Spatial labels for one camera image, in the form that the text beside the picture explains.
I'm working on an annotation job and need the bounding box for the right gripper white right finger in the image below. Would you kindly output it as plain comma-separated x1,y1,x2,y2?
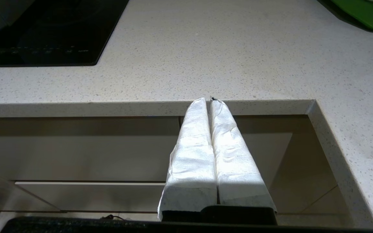
209,99,277,211

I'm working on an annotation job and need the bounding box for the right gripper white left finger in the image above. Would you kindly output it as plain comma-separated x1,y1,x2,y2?
157,98,218,220

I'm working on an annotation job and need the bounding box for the grey glossy cabinet front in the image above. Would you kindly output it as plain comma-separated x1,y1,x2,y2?
179,115,340,215
0,116,180,213

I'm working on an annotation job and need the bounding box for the black induction cooktop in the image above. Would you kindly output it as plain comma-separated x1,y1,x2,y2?
0,0,130,67

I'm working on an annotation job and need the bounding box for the green plastic tray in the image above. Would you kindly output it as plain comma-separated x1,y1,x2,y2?
318,0,373,33

